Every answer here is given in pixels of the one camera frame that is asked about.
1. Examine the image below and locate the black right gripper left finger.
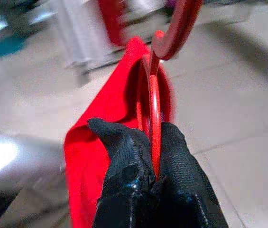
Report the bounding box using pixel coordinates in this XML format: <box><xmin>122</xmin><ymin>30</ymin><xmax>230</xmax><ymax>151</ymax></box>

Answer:
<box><xmin>87</xmin><ymin>117</ymin><xmax>159</xmax><ymax>228</ymax></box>

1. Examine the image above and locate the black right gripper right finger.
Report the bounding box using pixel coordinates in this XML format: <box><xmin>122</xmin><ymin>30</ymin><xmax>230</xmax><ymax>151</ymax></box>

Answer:
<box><xmin>151</xmin><ymin>121</ymin><xmax>229</xmax><ymax>228</ymax></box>

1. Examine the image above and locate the plain red shirt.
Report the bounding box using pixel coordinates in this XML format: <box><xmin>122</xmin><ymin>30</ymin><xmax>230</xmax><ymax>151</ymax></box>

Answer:
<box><xmin>64</xmin><ymin>37</ymin><xmax>177</xmax><ymax>228</ymax></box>

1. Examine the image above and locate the red hanger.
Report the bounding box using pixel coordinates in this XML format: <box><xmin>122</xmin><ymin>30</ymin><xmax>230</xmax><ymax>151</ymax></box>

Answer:
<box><xmin>135</xmin><ymin>0</ymin><xmax>205</xmax><ymax>183</ymax></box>

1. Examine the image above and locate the teal floor mat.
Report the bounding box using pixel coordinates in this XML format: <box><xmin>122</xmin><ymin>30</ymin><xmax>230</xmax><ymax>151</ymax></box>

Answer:
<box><xmin>0</xmin><ymin>33</ymin><xmax>29</xmax><ymax>63</ymax></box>

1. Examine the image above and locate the red shirt with printed logo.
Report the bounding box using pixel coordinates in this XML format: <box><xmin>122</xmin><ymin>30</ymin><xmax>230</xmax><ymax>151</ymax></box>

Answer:
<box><xmin>97</xmin><ymin>0</ymin><xmax>137</xmax><ymax>47</ymax></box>

